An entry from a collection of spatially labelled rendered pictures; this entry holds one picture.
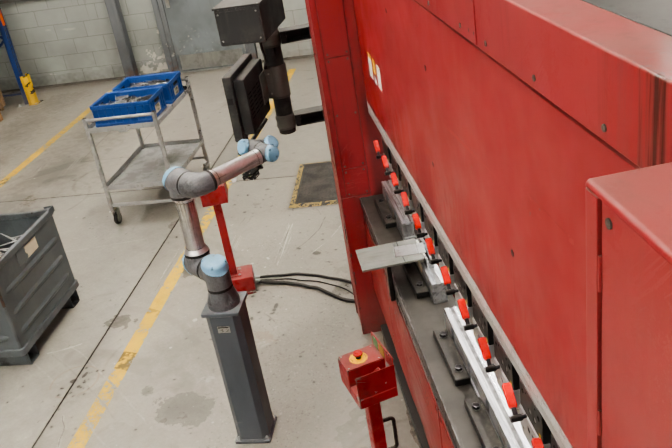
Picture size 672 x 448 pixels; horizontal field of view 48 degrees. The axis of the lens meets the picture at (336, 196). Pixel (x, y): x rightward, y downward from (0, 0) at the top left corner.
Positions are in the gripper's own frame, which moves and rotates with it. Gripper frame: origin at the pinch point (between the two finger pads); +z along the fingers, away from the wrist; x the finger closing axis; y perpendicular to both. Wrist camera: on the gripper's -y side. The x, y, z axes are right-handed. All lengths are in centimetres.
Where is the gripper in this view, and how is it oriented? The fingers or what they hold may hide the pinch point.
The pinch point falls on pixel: (235, 177)
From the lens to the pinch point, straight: 382.7
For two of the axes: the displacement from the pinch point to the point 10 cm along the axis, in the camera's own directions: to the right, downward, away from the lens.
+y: 4.3, 8.4, -3.3
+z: -5.7, 5.4, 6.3
